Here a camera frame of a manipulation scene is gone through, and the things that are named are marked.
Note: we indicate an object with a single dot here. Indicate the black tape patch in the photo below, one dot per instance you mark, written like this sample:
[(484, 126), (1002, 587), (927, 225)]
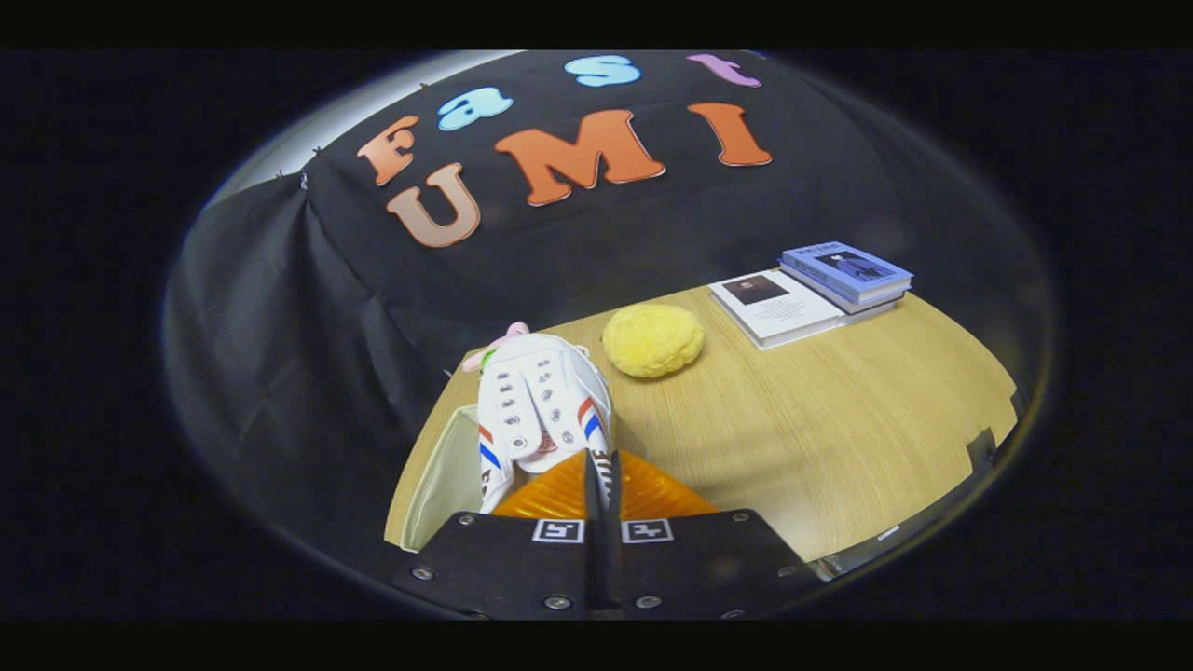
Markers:
[(980, 450)]

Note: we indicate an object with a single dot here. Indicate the white striped sneaker shoe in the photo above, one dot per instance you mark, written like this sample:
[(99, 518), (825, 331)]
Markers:
[(545, 391)]

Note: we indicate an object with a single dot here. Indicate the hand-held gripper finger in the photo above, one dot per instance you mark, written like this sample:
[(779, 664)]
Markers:
[(615, 568), (594, 568)]

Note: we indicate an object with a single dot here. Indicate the yellow round plush toy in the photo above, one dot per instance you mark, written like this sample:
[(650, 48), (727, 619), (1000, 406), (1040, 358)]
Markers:
[(652, 340)]

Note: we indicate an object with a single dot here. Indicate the black backdrop cloth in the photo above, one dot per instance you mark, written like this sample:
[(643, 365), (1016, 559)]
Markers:
[(308, 326)]

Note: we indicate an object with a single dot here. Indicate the white book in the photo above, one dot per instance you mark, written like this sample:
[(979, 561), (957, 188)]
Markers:
[(778, 308)]

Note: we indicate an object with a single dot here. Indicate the blue book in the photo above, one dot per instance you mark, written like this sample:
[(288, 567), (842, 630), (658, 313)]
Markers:
[(848, 270)]

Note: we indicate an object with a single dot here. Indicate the pink and green plush toy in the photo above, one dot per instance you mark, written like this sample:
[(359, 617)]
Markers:
[(515, 329)]

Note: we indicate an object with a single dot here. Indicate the cream fabric storage box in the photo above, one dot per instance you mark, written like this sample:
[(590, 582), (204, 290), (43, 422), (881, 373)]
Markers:
[(452, 485)]

